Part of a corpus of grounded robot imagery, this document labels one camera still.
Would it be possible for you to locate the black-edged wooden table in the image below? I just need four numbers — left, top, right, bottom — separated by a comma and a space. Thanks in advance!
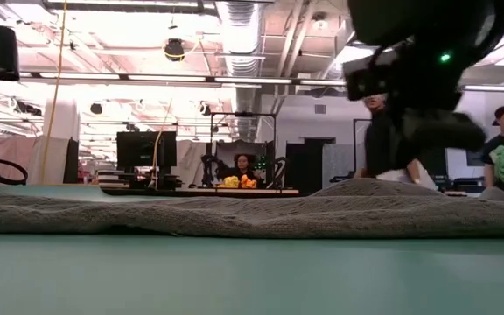
101, 186, 300, 199

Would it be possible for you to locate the black cable loop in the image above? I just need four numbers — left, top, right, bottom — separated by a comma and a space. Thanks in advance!
0, 153, 29, 186

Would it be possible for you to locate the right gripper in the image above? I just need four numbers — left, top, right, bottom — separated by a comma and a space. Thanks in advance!
342, 41, 488, 154

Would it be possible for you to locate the long ceiling light strip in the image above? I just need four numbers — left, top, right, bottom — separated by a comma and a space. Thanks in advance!
17, 69, 504, 94

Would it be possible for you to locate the black partition panel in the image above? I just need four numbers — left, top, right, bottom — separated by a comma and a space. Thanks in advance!
62, 137, 81, 185

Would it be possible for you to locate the grey partition panel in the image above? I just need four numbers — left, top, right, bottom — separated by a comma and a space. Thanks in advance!
321, 143, 359, 185

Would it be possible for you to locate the yellow hanging cable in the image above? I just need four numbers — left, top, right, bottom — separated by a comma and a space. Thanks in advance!
41, 0, 68, 185
153, 98, 174, 190

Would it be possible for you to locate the teal table mat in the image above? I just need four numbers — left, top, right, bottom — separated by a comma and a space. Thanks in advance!
0, 183, 504, 315

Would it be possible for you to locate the black computer monitor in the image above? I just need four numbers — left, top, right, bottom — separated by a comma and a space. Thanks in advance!
115, 130, 178, 170

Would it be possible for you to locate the pink hanging cloth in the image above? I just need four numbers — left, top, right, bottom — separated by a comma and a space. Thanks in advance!
0, 135, 46, 185

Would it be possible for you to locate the black metal rig frame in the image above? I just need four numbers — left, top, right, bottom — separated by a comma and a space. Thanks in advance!
210, 111, 278, 189

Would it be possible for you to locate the orange plush toy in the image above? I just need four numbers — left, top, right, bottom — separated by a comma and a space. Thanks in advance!
239, 173, 258, 190

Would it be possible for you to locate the grey knitted towel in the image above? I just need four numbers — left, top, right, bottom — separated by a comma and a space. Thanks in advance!
0, 177, 504, 240

